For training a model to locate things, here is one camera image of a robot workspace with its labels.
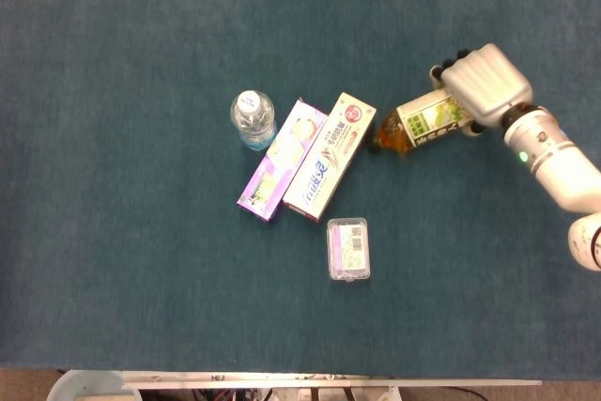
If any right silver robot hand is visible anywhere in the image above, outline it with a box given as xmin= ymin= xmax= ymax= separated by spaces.
xmin=428 ymin=42 xmax=534 ymax=138

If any amber tea bottle green label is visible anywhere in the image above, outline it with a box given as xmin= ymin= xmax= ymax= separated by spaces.
xmin=373 ymin=88 xmax=475 ymax=154

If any white toothpaste box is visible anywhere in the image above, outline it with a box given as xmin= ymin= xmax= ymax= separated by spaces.
xmin=282 ymin=91 xmax=378 ymax=224

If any clear plastic box barcode label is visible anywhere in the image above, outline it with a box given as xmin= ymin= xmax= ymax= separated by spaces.
xmin=326 ymin=216 xmax=372 ymax=282

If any purple toothpaste box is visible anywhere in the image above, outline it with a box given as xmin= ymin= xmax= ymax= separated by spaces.
xmin=236 ymin=98 xmax=329 ymax=224

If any clear water bottle blue label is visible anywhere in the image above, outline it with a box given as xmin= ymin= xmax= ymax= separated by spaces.
xmin=229 ymin=89 xmax=278 ymax=152

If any teal felt table cloth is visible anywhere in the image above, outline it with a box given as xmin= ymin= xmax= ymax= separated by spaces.
xmin=0 ymin=0 xmax=601 ymax=381

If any pale round tub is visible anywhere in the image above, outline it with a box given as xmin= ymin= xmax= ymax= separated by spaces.
xmin=45 ymin=369 xmax=142 ymax=401

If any thin black cable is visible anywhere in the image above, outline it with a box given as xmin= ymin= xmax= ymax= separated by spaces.
xmin=439 ymin=386 xmax=489 ymax=401

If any aluminium frame rail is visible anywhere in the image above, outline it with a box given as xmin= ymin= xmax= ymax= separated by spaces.
xmin=120 ymin=370 xmax=544 ymax=392

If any cable bundle under rail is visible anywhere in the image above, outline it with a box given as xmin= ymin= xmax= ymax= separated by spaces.
xmin=187 ymin=388 xmax=273 ymax=401

